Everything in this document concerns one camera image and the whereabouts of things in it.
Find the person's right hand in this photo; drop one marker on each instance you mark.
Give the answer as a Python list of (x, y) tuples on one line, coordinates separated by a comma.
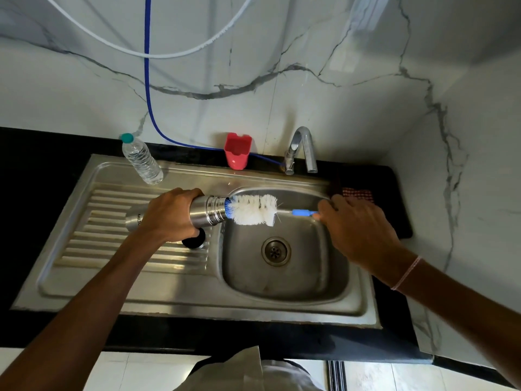
[(362, 236)]

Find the person's left hand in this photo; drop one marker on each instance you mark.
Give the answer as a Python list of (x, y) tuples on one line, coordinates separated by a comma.
[(169, 217)]

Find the steel flask cup lid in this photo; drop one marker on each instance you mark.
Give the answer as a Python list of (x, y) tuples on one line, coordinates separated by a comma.
[(194, 240)]

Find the steel flask bottle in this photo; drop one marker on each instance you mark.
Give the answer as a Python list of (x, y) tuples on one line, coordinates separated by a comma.
[(207, 211)]

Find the blue white bottle brush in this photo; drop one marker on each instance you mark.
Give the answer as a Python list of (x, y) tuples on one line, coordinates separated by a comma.
[(254, 209)]

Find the person's right forearm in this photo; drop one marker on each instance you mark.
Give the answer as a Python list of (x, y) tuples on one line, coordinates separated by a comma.
[(464, 313)]

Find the person's left forearm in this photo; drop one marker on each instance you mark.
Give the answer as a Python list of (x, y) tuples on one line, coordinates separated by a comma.
[(77, 317)]

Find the clear plastic water bottle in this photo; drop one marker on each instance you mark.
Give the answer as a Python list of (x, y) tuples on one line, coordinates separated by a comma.
[(142, 160)]

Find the dark woven tray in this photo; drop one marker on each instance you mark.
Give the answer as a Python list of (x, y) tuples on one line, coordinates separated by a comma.
[(397, 223)]

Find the red checkered cloth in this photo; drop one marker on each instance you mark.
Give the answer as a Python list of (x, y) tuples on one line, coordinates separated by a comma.
[(358, 194)]

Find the metal sink drain strainer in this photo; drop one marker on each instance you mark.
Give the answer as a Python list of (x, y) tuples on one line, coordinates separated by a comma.
[(276, 251)]

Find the red plastic brush holder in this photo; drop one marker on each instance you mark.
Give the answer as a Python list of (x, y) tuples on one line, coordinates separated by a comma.
[(237, 156)]

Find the stainless steel sink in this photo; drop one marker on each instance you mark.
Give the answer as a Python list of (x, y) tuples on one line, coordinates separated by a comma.
[(244, 280)]

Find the chrome sink faucet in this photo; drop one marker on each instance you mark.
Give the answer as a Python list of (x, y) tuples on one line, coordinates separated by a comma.
[(309, 148)]

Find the dark striped floor grate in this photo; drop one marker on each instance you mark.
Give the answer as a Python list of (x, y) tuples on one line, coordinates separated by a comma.
[(337, 376)]

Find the dark trousers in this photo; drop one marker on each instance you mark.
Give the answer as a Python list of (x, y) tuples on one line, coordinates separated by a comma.
[(203, 364)]

